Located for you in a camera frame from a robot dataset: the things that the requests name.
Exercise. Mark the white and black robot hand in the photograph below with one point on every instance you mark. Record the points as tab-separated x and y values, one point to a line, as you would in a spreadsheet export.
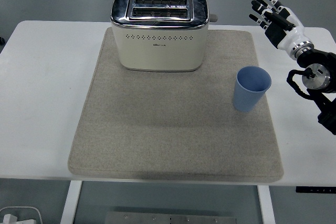
288	35

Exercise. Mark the blue ribbed plastic cup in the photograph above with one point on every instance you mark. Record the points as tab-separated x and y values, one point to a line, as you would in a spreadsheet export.
244	98

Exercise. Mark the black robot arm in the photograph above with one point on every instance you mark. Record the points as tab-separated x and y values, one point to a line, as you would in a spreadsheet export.
319	77

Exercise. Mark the cream and chrome toaster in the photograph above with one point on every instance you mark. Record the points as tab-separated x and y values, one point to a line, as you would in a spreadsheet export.
157	51

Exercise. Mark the black table control panel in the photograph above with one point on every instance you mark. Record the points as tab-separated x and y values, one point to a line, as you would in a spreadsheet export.
315	190

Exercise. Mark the beige fabric table mat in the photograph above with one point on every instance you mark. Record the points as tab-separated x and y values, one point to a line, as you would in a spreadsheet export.
157	129

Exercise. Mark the white table leg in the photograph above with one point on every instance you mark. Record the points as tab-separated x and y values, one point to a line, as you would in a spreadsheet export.
266	205
70	203

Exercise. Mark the grey metal plate with screws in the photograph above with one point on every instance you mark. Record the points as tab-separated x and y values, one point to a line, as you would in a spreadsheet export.
170	218

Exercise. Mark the small black floor object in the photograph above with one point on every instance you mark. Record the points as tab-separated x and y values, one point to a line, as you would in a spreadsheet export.
1	40

